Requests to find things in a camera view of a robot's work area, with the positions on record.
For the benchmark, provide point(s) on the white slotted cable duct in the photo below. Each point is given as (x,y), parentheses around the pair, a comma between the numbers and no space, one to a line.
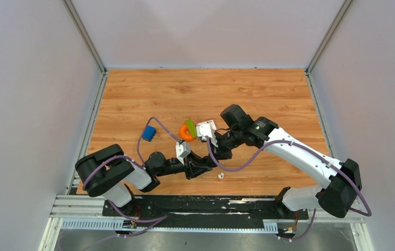
(267,227)

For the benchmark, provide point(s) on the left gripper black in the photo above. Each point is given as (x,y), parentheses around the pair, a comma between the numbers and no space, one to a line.
(195,166)

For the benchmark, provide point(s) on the green toy block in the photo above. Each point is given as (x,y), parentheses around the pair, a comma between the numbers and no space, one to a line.
(190,128)

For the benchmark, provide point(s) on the blue toy block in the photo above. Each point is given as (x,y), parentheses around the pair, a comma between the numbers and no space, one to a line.
(149,133)

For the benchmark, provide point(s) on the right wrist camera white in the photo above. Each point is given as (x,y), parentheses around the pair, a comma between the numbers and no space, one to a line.
(206,130)

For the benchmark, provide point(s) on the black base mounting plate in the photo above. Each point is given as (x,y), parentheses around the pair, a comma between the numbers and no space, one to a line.
(209,211)

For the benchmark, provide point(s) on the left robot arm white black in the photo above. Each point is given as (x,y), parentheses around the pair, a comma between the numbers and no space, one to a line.
(102,172)

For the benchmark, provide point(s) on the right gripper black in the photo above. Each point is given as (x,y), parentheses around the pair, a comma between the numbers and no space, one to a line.
(219,152)

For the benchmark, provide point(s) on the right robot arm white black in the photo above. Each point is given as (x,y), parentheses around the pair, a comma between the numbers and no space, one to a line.
(339,182)

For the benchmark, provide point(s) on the orange ring toy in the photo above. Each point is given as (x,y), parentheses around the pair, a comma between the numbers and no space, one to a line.
(183,136)

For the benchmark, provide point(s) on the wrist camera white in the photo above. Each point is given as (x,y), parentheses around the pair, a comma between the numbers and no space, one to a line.
(206,130)
(183,149)

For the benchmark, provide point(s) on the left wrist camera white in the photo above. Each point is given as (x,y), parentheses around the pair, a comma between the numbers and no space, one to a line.
(183,149)

